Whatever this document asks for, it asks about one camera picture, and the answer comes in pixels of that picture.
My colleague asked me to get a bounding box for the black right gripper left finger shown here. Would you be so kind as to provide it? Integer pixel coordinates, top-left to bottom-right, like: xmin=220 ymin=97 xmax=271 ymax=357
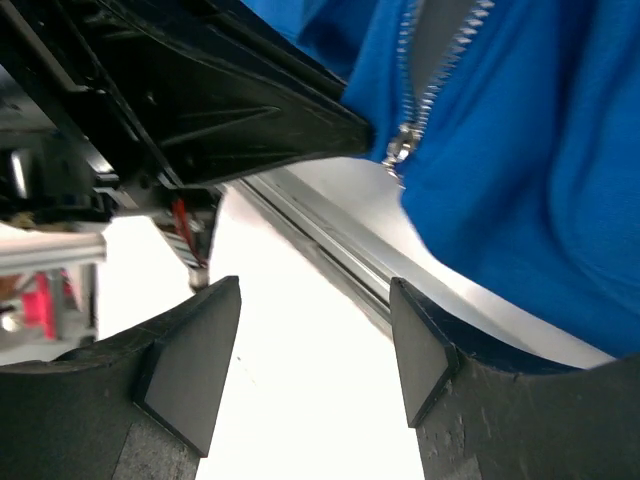
xmin=1 ymin=276 xmax=241 ymax=479

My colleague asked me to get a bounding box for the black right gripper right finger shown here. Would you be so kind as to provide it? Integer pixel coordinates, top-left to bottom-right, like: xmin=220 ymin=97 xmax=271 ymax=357
xmin=390 ymin=278 xmax=639 ymax=479

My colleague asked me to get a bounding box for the aluminium front table rail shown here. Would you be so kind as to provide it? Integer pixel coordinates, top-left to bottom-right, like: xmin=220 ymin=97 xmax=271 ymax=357
xmin=232 ymin=158 xmax=612 ymax=369

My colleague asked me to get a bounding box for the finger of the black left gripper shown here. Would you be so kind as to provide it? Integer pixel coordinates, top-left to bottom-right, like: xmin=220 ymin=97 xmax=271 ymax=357
xmin=56 ymin=1 xmax=371 ymax=187

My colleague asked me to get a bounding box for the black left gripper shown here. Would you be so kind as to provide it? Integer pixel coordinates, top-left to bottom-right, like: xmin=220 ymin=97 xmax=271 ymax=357
xmin=1 ymin=1 xmax=175 ymax=218

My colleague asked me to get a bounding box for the blue fleece zip jacket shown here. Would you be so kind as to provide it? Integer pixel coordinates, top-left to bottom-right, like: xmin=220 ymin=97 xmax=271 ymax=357
xmin=249 ymin=1 xmax=639 ymax=358

